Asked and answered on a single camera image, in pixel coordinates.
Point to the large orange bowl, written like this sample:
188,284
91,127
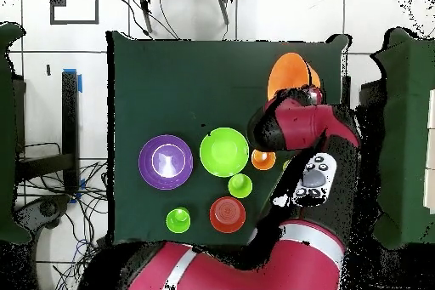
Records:
289,72

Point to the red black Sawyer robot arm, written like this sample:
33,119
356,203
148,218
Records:
306,123

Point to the green bowl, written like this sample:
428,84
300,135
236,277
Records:
224,152

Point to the lime cup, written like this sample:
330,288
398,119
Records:
240,186

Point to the orange cup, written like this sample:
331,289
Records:
263,162

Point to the purple bowl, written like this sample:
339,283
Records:
166,162

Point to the red-orange bowl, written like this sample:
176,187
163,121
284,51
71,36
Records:
227,215

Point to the dark green tablecloth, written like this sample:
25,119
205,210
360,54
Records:
170,82

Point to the green cup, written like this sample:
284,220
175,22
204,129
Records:
178,221

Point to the blue tape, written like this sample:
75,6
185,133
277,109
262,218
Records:
80,84

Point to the black stand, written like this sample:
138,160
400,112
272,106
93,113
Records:
69,116

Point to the small black object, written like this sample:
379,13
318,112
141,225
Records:
48,70

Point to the dark grey chair base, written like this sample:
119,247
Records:
44,210

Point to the green cloth covered table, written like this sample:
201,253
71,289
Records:
407,99
8,133

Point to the white box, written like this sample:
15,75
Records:
431,150

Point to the black post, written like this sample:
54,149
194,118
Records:
346,89

